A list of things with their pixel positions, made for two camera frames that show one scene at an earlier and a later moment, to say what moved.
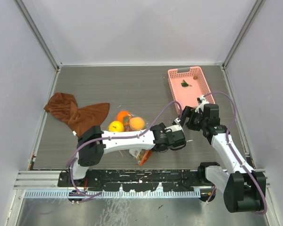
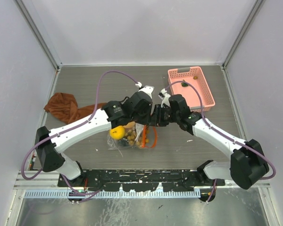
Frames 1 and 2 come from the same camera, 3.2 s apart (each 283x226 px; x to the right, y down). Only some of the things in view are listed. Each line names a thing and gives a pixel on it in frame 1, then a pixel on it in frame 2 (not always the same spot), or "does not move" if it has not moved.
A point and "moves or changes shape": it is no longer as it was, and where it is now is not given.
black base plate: (135, 180) does not move
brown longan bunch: (143, 156) moves or changes shape
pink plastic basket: (187, 84) does not move
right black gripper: (187, 112) -> (156, 117)
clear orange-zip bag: (125, 120) moves or changes shape
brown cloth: (65, 107) does not move
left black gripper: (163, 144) -> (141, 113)
